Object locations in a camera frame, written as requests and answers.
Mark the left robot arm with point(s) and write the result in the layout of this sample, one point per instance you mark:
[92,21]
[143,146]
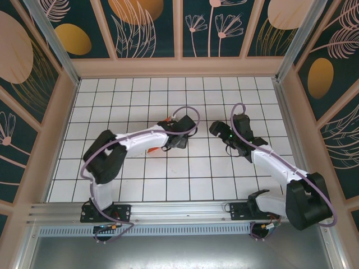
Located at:
[143,141]

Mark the grey metal sheet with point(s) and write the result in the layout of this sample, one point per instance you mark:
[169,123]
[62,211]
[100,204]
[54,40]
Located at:
[179,252]

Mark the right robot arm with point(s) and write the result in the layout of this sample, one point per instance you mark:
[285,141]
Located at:
[269,200]

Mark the aluminium frame post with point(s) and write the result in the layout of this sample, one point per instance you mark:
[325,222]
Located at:
[53,42]
[297,42]

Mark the aluminium side rail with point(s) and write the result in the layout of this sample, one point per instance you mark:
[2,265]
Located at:
[282,98]

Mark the small circuit board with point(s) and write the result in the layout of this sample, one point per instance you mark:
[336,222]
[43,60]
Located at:
[108,227]
[269,226]

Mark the aluminium mounting rail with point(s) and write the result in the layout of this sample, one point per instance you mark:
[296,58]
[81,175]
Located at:
[179,208]

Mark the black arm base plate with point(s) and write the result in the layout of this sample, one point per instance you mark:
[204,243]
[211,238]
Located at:
[238,211]
[123,213]

